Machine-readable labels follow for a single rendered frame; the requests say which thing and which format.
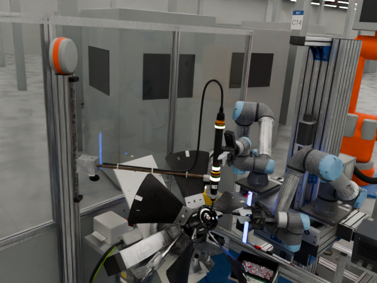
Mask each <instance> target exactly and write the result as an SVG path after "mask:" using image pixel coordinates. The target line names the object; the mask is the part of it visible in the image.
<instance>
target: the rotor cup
mask: <svg viewBox="0 0 377 283"><path fill-rule="evenodd" d="M196 213H197V215H196V216H193V215H194V214H196ZM206 215H209V216H210V219H209V220H208V219H207V218H206ZM217 224H218V216H217V213H216V211H215V210H214V208H213V207H211V206H209V205H207V204H205V205H201V206H199V207H197V208H195V209H193V211H192V213H191V215H190V217H189V218H188V220H187V222H186V223H185V224H184V225H180V228H181V231H182V232H183V234H184V235H185V236H186V237H187V238H190V236H192V233H193V230H194V227H195V228H196V239H198V238H200V237H202V236H203V234H204V233H206V232H209V231H211V230H214V229H215V228H216V227H217ZM200 229H204V230H201V231H200Z"/></svg>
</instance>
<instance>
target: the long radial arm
mask: <svg viewBox="0 0 377 283"><path fill-rule="evenodd" d="M173 241H175V238H174V237H173V234H172V232H171V230H170V227H167V228H165V229H162V230H160V231H158V232H156V233H154V234H152V235H150V236H148V237H146V238H144V239H142V240H141V241H138V242H137V243H134V244H132V245H130V246H129V247H127V248H125V249H123V250H120V251H119V252H120V254H121V256H122V258H123V261H124V263H125V265H126V268H127V269H128V268H129V267H131V266H133V265H135V264H137V263H138V262H140V261H142V260H143V259H145V258H147V257H149V256H151V255H152V254H154V253H156V252H158V251H160V250H161V249H163V248H165V247H167V246H169V245H170V244H171V243H172V242H173Z"/></svg>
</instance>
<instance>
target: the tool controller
mask: <svg viewBox="0 0 377 283"><path fill-rule="evenodd" d="M351 262H352V263H354V264H357V265H359V266H361V267H363V268H365V269H368V270H370V271H372V272H375V273H377V223H376V222H372V221H370V220H367V219H365V218H364V219H363V220H362V222H361V223H360V225H359V227H358V228H357V230H356V231H355V237H354V241H353V249H352V256H351Z"/></svg>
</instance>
